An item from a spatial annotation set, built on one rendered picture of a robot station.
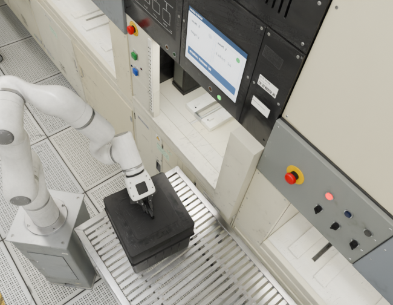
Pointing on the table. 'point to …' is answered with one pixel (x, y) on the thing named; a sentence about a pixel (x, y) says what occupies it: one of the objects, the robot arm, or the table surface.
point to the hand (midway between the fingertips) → (147, 206)
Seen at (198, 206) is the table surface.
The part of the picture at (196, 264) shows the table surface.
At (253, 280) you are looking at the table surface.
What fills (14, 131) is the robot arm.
